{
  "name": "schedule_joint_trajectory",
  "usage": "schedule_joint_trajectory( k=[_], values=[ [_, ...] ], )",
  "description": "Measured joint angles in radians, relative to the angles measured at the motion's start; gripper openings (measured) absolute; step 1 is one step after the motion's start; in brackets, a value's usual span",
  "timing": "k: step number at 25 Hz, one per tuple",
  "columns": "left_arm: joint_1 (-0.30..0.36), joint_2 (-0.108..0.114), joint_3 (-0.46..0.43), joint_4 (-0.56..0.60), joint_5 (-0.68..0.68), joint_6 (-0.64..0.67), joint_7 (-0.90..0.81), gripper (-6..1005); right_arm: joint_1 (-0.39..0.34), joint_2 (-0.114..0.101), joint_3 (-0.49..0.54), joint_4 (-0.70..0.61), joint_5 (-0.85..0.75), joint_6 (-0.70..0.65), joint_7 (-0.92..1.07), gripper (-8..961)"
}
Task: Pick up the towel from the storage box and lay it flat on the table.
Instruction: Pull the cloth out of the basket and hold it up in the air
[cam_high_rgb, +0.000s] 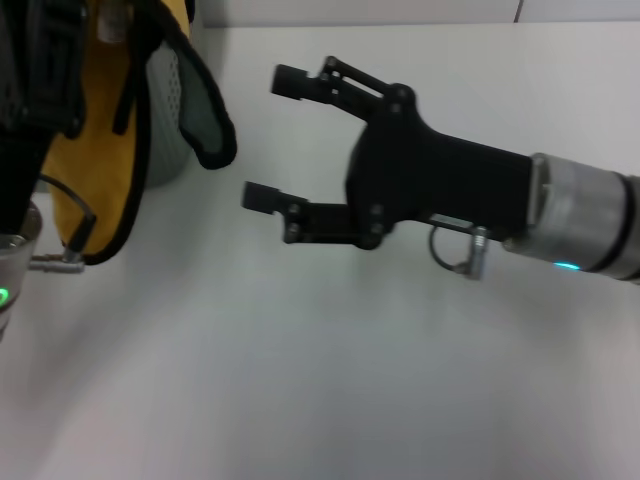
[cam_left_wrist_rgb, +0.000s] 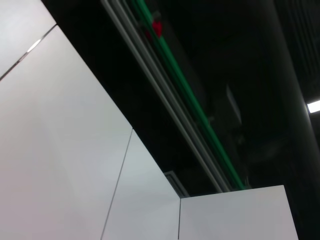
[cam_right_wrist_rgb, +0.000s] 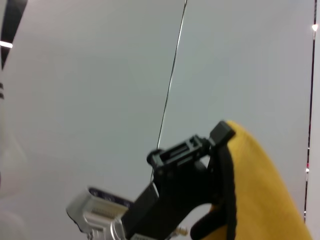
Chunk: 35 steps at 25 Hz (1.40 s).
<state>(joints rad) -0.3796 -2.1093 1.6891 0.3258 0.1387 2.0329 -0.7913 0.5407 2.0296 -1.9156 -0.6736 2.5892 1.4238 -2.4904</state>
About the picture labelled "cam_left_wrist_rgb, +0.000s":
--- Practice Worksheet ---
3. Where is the white ceiling conduit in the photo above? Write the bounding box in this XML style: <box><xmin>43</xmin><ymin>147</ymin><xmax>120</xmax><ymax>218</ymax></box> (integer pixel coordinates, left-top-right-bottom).
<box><xmin>99</xmin><ymin>0</ymin><xmax>225</xmax><ymax>193</ymax></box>
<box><xmin>109</xmin><ymin>0</ymin><xmax>233</xmax><ymax>192</ymax></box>

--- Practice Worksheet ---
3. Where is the green ceiling pipe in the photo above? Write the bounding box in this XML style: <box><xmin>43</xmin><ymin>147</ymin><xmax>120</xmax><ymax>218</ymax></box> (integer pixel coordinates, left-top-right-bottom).
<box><xmin>131</xmin><ymin>0</ymin><xmax>250</xmax><ymax>191</ymax></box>

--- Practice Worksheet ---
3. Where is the ceiling air vent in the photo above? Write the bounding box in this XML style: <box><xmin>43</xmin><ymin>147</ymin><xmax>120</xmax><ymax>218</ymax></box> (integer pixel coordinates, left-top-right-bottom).
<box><xmin>163</xmin><ymin>170</ymin><xmax>187</xmax><ymax>199</ymax></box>

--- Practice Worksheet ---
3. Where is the red pipe fitting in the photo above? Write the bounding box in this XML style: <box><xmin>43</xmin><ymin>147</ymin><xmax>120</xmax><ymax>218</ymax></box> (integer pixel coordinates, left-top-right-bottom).
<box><xmin>144</xmin><ymin>19</ymin><xmax>165</xmax><ymax>41</ymax></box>

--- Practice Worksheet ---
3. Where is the ceiling light panel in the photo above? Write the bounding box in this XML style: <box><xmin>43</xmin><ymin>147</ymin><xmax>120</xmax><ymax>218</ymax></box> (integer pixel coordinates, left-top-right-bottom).
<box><xmin>306</xmin><ymin>100</ymin><xmax>320</xmax><ymax>114</ymax></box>

